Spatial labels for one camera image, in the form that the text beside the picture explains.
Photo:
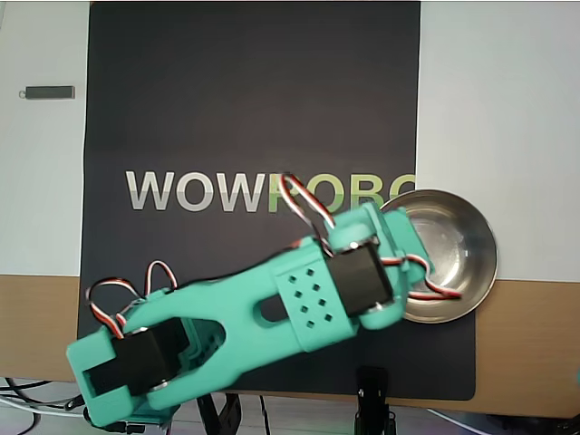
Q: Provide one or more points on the black WOWROBO mat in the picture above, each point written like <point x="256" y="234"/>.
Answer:
<point x="272" y="90"/>

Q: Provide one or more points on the black barrel connector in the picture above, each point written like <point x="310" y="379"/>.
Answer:
<point x="118" y="427"/>

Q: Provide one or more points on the metal bowl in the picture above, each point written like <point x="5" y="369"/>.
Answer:
<point x="466" y="240"/>

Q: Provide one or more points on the grey USB stick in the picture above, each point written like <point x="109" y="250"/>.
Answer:
<point x="47" y="92"/>

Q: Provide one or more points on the black table clamp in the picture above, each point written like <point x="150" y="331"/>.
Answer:
<point x="208" y="412"/>

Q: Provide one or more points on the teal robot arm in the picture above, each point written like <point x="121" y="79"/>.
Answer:
<point x="235" y="299"/>

